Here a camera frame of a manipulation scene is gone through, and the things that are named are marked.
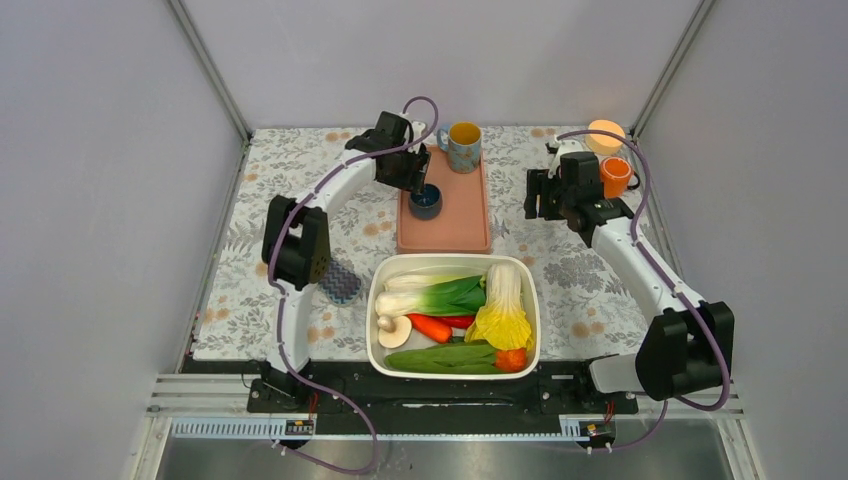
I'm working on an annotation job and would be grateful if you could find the dark blue ceramic mug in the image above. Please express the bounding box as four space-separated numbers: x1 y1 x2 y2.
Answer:
408 183 443 221

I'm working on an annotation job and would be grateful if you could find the light blue butterfly mug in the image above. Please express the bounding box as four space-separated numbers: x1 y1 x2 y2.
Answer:
436 122 482 174

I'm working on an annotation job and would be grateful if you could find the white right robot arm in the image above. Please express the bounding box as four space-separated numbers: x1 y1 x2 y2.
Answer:
523 152 735 412

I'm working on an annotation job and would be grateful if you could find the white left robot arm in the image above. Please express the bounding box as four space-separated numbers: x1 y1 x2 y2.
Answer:
261 111 437 411

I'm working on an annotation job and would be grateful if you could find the orange mug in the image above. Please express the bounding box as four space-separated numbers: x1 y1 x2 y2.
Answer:
599 156 640 199

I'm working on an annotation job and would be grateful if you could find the pale orange upside-down cup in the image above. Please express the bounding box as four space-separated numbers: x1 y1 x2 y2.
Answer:
584 119 626 156

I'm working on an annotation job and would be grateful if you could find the salmon pink plastic tray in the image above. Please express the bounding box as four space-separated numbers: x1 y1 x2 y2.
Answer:
396 145 492 254

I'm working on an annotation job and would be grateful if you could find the toy white leek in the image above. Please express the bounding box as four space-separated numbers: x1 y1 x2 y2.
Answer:
383 274 485 294

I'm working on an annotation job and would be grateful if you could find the floral patterned table cloth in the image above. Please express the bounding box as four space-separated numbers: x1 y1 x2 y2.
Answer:
192 126 646 361

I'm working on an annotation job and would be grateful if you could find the toy bok choy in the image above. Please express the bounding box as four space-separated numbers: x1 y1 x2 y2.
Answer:
374 287 486 317

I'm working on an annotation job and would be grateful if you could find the blue zigzag sponge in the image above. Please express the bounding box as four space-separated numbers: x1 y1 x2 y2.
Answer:
318 259 363 306

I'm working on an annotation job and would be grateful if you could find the toy napa cabbage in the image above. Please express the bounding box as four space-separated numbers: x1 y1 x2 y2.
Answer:
464 263 535 351

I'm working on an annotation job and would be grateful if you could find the white rectangular vegetable bin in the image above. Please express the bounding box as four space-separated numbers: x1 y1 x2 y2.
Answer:
366 254 541 380

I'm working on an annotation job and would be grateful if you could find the toy red chili pepper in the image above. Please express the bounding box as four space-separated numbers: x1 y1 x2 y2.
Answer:
437 315 475 330

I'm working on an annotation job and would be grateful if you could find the toy mushroom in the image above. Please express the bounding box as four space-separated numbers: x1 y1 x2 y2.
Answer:
377 316 413 349

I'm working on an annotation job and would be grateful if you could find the toy orange carrot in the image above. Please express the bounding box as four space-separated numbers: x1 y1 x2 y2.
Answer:
407 313 453 344

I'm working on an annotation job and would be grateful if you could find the toy orange tomato piece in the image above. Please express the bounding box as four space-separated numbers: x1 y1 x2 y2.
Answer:
493 348 527 373

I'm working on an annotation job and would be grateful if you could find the toy green leafy vegetable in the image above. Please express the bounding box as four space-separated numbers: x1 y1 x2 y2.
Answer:
385 341 502 375

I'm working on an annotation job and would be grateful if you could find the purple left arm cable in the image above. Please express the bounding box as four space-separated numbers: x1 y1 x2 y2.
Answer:
266 96 441 477

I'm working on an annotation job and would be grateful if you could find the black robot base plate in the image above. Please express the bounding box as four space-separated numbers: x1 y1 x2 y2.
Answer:
246 361 638 436

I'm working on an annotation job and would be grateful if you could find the aluminium front rail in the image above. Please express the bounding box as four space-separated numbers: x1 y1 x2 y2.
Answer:
145 374 747 444

